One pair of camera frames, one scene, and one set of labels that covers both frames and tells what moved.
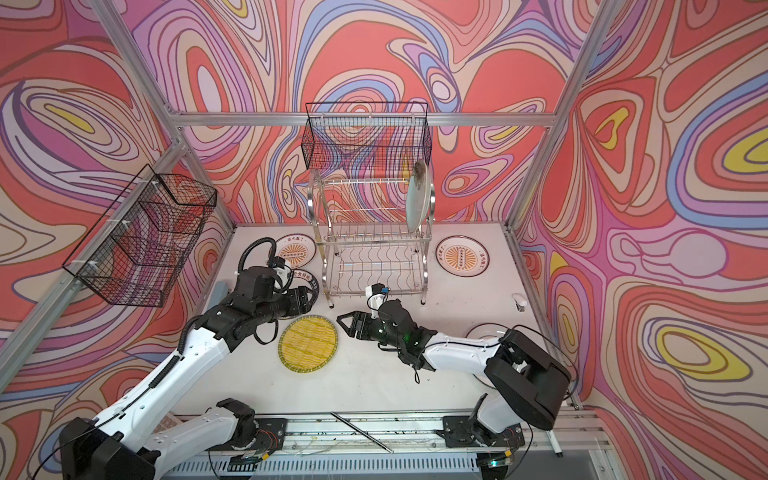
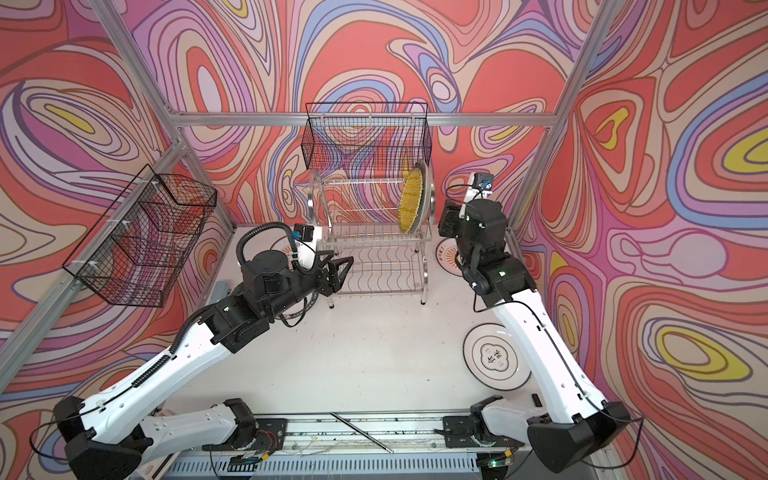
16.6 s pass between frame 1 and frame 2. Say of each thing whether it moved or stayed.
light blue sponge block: stayed
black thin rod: stayed
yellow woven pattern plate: moved
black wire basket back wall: stayed
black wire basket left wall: stayed
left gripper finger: moved
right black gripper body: moved
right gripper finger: moved
